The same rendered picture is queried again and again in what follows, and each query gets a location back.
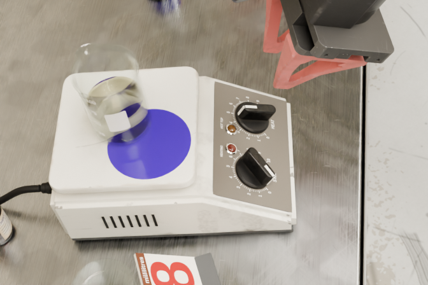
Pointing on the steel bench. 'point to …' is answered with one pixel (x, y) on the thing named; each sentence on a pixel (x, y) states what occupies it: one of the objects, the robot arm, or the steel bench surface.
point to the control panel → (280, 198)
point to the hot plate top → (179, 81)
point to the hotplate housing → (173, 199)
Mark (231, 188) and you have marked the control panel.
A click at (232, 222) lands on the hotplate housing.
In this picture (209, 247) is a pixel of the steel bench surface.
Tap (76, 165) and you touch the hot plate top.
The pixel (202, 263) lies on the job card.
